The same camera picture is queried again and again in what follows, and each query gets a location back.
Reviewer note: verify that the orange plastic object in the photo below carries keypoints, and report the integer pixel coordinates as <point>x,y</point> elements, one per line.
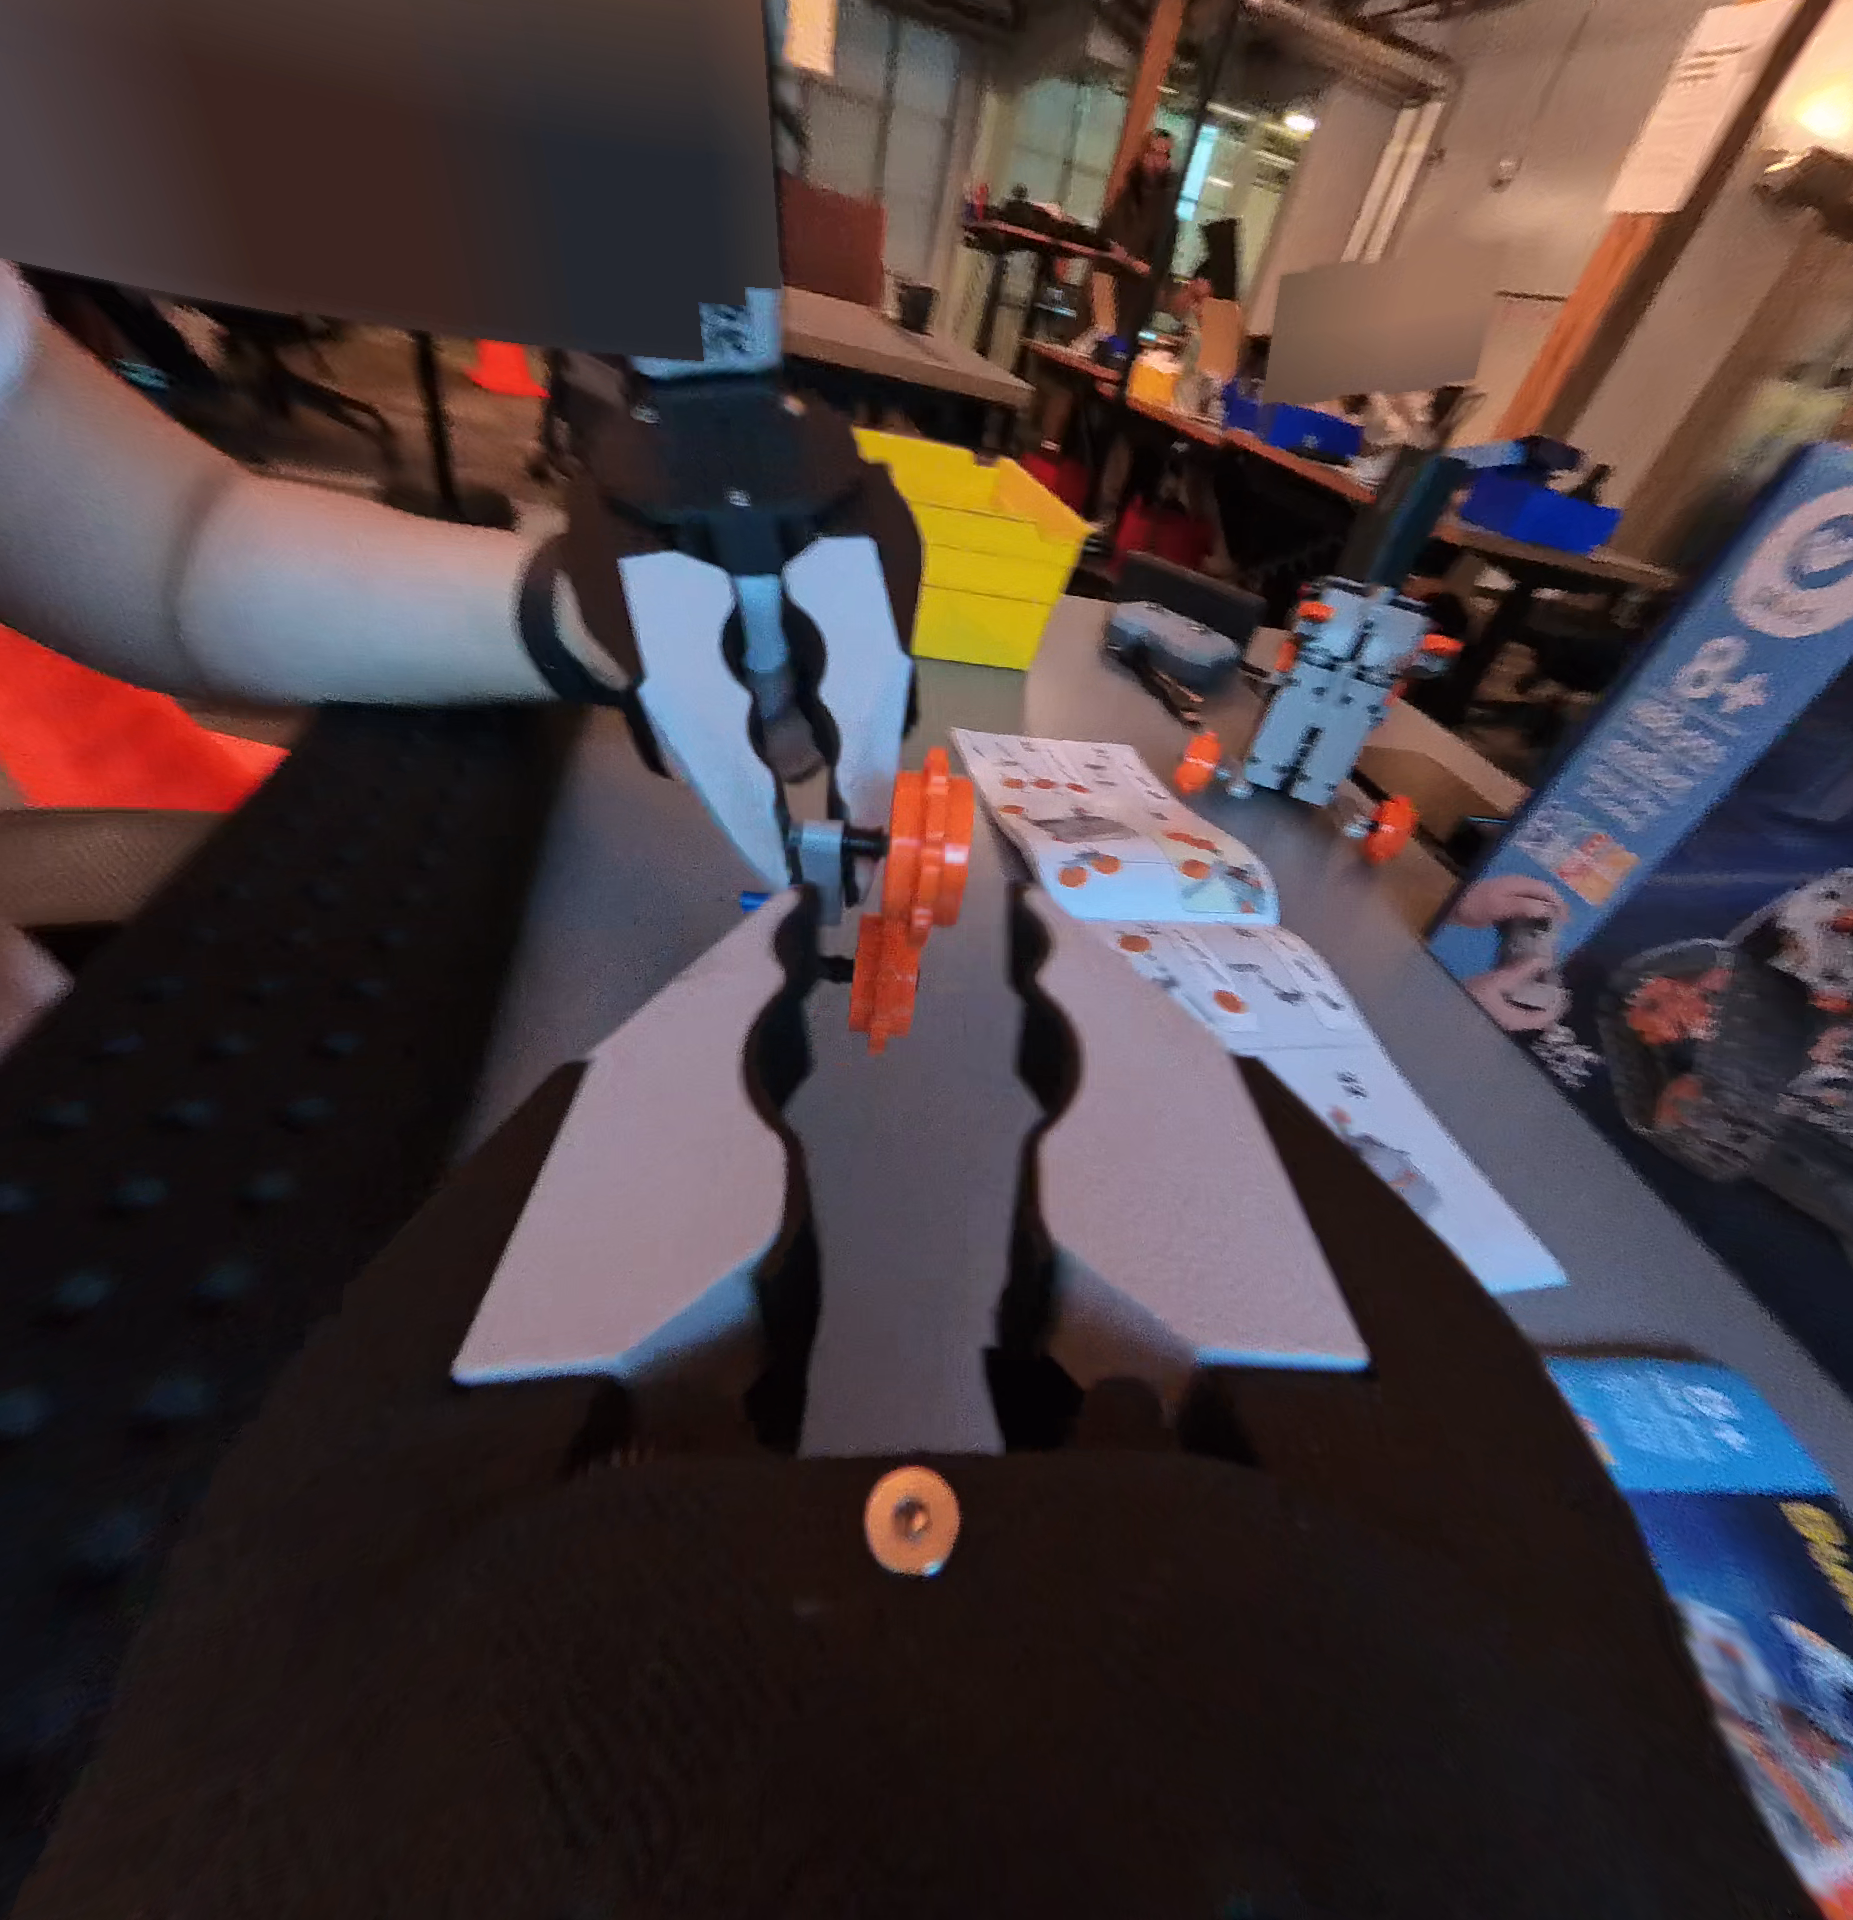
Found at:
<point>86,719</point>

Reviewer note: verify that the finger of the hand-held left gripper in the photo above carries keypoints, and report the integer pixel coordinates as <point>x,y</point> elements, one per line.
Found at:
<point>686,689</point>
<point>866,659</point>

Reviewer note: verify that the blue storage bin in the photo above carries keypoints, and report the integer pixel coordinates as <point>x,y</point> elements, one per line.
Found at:
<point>1316,432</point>
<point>1541,517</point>

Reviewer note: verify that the orange traffic cone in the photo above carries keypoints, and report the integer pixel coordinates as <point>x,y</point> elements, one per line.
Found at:
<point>510,375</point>

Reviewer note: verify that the grey desk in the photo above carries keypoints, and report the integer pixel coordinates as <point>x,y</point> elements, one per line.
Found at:
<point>1377,975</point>

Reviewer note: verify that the person's left hand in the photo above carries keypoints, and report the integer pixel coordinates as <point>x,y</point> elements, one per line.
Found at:
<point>794,734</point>

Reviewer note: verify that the grey battery box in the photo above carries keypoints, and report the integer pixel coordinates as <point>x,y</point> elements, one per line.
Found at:
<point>1166,638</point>

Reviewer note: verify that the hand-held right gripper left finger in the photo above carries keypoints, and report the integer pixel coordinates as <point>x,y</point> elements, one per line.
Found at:
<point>641,1201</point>

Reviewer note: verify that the dark slim box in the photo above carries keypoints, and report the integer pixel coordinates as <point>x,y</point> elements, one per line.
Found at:
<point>1414,525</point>

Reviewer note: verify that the white paper notice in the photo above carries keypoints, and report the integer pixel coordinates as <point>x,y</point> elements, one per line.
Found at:
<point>1690,103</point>

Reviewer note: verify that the yellow storage bin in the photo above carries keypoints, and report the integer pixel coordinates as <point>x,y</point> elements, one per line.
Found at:
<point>987,600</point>

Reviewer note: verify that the blue instruction booklet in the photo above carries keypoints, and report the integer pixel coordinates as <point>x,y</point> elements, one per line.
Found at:
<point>1766,1573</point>

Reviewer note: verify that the brown cardboard box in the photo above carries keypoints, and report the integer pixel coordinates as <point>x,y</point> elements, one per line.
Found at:
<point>1444,763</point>

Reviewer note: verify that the grey toy robot model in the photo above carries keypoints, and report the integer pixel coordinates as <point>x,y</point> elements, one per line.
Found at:
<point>1316,705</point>

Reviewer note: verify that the blue robot kit box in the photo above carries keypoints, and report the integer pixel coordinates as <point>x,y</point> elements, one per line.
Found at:
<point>1690,900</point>

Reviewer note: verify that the person's left forearm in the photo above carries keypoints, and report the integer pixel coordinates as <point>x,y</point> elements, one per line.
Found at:
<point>266,586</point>

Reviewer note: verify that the open instruction manual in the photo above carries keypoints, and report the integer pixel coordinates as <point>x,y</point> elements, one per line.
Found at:
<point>1211,975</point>

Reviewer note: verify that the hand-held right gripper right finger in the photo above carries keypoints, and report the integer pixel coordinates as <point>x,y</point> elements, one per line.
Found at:
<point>1180,1201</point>

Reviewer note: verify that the background wooden desk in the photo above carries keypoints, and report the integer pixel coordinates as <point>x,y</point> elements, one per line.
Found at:
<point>1555,562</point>

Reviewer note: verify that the orange wheel grey beam assembly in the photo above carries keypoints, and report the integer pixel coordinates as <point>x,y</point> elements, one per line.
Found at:
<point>927,847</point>

